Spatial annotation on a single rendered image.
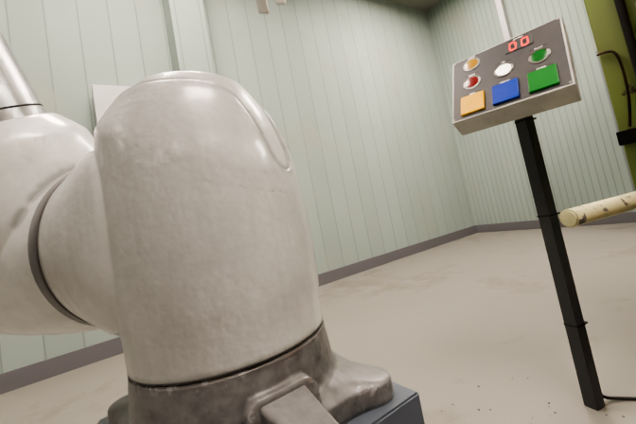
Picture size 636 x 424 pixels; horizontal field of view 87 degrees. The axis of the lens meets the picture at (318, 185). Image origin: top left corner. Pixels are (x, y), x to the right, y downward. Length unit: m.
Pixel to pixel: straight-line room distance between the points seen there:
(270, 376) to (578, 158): 5.11
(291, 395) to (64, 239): 0.19
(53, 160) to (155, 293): 0.18
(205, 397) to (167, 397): 0.02
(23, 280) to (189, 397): 0.17
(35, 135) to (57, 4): 3.35
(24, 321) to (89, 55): 3.19
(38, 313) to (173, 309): 0.16
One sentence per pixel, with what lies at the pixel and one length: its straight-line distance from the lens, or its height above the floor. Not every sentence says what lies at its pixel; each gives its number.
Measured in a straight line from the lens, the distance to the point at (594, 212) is 1.07.
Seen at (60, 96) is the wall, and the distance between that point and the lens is 3.35.
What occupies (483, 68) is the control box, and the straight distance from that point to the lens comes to 1.34.
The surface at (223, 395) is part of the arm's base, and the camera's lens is 0.24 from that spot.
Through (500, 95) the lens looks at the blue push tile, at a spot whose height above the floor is 1.00.
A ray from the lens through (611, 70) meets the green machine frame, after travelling 1.46.
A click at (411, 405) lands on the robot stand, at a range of 0.30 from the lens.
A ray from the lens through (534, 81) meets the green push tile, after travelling 1.21.
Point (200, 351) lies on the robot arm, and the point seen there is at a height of 0.67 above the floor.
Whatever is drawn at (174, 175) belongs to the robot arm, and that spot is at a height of 0.78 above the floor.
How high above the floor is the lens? 0.74
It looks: 5 degrees up
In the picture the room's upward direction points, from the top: 11 degrees counter-clockwise
